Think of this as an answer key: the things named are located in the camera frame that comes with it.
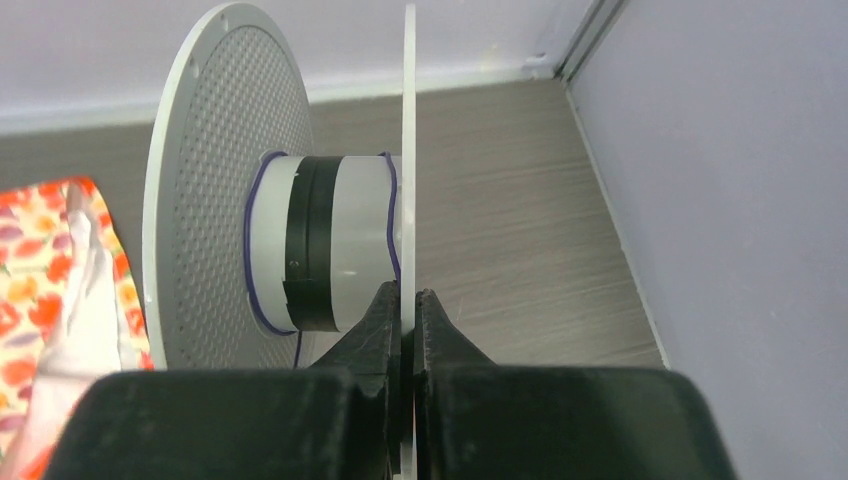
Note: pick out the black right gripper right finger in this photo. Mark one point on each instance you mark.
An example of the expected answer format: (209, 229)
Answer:
(476, 419)

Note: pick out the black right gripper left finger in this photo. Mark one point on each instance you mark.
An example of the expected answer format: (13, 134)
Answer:
(335, 419)

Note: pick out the white perforated cable spool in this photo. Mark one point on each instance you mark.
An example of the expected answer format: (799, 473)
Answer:
(257, 252)

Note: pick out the floral orange cloth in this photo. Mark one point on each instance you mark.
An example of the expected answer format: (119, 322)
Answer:
(70, 314)

